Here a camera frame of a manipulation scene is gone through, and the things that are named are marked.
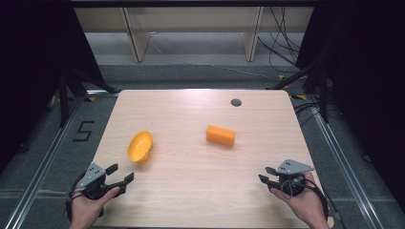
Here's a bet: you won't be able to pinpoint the person's right hand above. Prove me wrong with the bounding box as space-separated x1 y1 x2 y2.
270 171 330 229

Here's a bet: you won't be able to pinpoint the black floor cables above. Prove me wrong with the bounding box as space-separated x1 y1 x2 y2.
293 100 321 128

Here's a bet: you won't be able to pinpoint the metal floor rail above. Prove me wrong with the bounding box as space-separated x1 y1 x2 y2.
3 90 120 229
306 100 385 229

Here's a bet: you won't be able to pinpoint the black strap on right wrist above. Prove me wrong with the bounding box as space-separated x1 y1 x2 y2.
304 178 330 220

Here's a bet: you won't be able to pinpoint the black curtain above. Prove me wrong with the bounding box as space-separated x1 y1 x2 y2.
0 4 106 175
295 4 405 204

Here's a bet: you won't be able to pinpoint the orange rounded block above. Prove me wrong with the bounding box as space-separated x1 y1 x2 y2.
205 124 237 148

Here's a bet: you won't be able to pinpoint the black strap on left wrist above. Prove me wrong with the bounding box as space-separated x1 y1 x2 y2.
64 171 88 223

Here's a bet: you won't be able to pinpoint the orange oval plastic dish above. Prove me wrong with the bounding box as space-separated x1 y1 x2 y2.
127 130 154 165

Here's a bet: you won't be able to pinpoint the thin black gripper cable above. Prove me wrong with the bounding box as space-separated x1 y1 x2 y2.
279 178 308 200

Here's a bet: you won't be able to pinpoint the black strap on wrist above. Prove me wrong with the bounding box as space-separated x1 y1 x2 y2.
304 178 330 220
64 171 88 223

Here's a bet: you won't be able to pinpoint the person's left hand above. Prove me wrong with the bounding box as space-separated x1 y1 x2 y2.
69 186 121 229

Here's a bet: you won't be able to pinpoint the bundle of black cables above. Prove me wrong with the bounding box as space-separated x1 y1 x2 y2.
257 6 303 74

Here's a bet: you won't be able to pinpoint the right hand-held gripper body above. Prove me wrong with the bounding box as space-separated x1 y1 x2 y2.
276 158 315 198

